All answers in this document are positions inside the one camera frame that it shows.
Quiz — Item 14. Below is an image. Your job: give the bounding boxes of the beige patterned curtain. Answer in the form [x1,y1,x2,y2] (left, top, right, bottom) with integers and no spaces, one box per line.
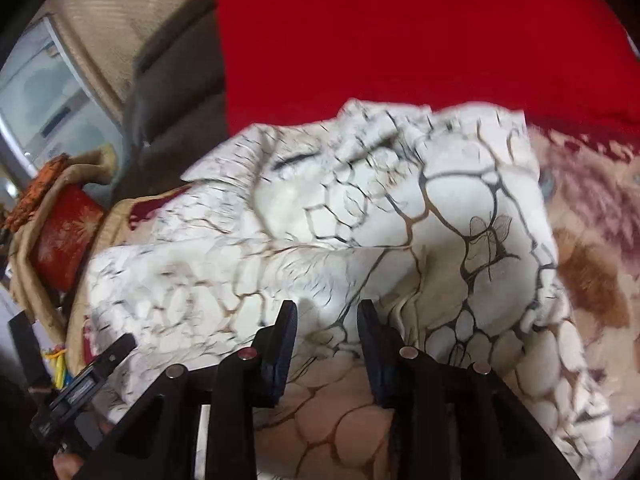
[39,0,186,120]

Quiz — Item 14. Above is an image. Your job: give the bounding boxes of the red blanket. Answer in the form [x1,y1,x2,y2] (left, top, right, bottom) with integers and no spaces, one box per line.
[217,0,639,140]

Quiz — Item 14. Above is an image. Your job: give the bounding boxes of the floral cream maroon bedspread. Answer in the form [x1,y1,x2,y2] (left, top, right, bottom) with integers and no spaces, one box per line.
[70,127,639,477]

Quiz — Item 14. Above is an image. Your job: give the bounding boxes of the red gold embroidered pillow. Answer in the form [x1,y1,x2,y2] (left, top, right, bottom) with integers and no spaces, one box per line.
[2,144,120,346]

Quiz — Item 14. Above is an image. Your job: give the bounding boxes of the white crackle-print garment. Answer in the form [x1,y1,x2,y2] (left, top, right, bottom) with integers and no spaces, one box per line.
[86,100,612,479]

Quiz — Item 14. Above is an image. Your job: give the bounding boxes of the window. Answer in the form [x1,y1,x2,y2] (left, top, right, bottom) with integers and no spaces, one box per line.
[1,15,125,177]

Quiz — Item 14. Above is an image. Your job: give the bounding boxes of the person's left hand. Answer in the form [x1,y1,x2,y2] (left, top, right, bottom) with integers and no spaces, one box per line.
[52,453,85,480]

